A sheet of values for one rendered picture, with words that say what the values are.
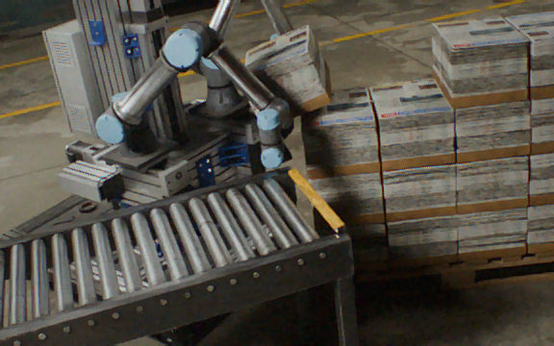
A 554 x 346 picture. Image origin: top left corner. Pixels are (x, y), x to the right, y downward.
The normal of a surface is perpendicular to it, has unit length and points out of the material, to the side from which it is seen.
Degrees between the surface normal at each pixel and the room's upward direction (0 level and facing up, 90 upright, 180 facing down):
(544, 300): 0
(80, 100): 90
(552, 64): 90
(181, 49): 85
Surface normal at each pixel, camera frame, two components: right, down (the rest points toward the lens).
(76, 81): -0.61, 0.42
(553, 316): -0.13, -0.89
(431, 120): -0.02, 0.44
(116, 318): 0.30, 0.39
